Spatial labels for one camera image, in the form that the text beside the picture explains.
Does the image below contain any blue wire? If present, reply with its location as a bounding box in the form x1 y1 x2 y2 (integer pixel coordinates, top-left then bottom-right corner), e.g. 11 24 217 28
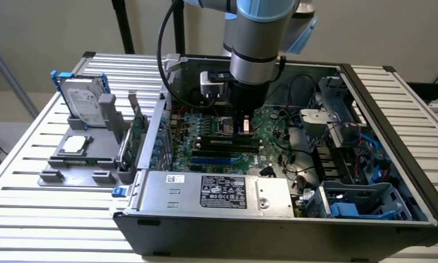
353 131 394 190

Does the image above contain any metal drive cage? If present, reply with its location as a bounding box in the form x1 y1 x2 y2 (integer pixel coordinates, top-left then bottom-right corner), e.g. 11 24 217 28
298 76 369 148

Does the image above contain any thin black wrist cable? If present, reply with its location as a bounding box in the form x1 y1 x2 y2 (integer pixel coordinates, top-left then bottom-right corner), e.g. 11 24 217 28
270 55 286 83

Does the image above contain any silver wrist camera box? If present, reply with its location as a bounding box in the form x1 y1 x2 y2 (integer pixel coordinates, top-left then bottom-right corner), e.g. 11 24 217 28
200 70 230 105

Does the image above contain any gray metal frame pole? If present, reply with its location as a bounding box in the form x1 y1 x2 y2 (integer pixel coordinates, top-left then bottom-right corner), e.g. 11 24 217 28
0 35 40 119

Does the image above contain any blue expansion slot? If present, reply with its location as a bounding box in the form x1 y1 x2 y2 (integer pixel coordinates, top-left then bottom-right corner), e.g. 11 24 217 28
190 156 232 165

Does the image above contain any blue disk caddy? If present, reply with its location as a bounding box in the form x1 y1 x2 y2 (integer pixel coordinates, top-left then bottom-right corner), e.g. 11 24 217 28
49 70 112 127

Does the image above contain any gray parts rack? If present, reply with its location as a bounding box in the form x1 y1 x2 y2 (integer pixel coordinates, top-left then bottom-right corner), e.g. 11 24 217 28
39 94 150 188

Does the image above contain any silver hard disk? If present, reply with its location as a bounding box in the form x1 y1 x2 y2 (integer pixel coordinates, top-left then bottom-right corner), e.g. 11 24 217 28
60 78 109 128

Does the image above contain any silver power supply unit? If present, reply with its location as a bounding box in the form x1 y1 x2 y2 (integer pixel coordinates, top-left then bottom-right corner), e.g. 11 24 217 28
137 171 297 219

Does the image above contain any green motherboard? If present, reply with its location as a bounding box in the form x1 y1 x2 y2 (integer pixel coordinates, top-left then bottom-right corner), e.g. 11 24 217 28
149 105 314 179

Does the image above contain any black open PC case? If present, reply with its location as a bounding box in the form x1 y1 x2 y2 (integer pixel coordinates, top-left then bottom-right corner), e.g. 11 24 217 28
110 53 438 257

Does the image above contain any black stand post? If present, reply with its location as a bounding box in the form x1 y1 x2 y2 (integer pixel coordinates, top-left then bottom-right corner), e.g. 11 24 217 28
110 0 136 54

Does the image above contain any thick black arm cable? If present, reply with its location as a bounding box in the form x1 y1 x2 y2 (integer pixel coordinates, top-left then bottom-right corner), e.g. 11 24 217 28
156 0 185 110

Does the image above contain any green graphics card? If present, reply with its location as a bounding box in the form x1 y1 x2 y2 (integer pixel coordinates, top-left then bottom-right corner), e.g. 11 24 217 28
117 90 149 172

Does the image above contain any green RAM stick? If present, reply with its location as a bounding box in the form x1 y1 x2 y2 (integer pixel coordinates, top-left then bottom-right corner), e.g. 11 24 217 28
208 139 252 146
64 158 97 167

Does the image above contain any CPU socket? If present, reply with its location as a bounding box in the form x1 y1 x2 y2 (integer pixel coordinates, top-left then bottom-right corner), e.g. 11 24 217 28
212 116 238 135

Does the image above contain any silver CPU chip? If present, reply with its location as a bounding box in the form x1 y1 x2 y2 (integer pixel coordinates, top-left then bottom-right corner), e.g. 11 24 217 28
63 136 85 153

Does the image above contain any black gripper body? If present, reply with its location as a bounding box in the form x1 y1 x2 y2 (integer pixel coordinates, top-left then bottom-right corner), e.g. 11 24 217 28
229 81 270 113

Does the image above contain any black RAM slot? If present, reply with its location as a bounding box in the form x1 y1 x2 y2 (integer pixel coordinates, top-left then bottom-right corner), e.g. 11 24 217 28
198 145 261 154
202 136 262 147

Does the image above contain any gray plastic disk bay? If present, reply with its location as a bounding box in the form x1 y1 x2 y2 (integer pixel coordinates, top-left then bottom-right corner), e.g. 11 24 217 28
318 180 413 220

